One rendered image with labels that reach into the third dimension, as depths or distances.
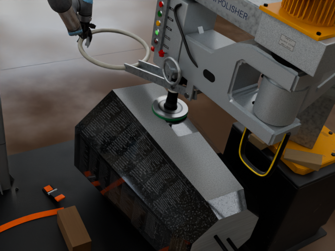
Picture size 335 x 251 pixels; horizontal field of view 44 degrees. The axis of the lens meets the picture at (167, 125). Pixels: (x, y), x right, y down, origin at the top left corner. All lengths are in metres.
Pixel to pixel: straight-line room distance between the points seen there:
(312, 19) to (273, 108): 0.41
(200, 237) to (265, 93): 0.75
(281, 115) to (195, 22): 0.65
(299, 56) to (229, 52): 0.38
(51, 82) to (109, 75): 0.59
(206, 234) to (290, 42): 0.98
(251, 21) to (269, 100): 0.33
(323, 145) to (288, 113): 0.92
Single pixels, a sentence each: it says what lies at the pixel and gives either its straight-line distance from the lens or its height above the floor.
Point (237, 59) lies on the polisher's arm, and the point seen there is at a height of 1.44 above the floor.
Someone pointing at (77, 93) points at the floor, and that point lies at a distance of 3.99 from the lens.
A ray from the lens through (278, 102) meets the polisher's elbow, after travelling 1.76.
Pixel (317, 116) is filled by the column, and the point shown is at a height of 1.01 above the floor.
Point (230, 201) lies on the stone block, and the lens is 2.05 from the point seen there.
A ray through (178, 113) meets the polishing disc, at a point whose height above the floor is 0.85.
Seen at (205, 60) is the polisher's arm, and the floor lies 1.34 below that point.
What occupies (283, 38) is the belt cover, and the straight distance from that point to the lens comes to 1.62.
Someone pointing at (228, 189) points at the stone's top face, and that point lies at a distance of 2.07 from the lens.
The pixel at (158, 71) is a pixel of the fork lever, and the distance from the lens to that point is 2.57.
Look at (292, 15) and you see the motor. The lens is 1.59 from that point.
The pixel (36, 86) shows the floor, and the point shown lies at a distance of 4.08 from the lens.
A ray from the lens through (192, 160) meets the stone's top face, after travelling 2.16.
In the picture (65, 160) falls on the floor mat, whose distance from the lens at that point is 3.26.
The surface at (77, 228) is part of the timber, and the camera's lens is 2.67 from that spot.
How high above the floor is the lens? 2.25
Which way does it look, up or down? 37 degrees down
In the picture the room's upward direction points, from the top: 11 degrees clockwise
